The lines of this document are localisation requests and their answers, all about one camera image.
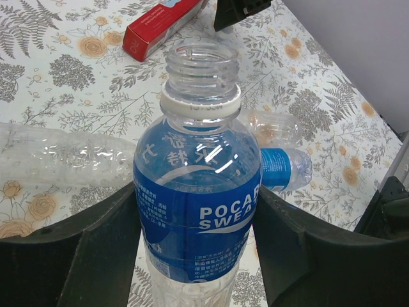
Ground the clear crumpled long bottle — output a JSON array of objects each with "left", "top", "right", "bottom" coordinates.
[{"left": 1, "top": 123, "right": 136, "bottom": 187}]

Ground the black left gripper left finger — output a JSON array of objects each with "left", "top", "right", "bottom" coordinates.
[{"left": 1, "top": 183, "right": 141, "bottom": 306}]

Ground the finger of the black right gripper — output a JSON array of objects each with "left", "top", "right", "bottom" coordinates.
[{"left": 213, "top": 0, "right": 271, "bottom": 31}]

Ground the blue label crushed bottle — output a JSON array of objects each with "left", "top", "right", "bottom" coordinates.
[{"left": 261, "top": 148, "right": 313, "bottom": 192}]

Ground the clear bottle white cap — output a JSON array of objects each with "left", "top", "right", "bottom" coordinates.
[{"left": 238, "top": 109, "right": 303, "bottom": 148}]

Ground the Pocari Sweat blue label bottle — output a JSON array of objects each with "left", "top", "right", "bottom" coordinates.
[{"left": 134, "top": 43, "right": 262, "bottom": 306}]

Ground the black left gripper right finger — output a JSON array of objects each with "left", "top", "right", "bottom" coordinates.
[{"left": 253, "top": 187, "right": 408, "bottom": 306}]

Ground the red toothpaste box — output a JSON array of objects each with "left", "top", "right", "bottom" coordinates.
[{"left": 123, "top": 0, "right": 208, "bottom": 62}]

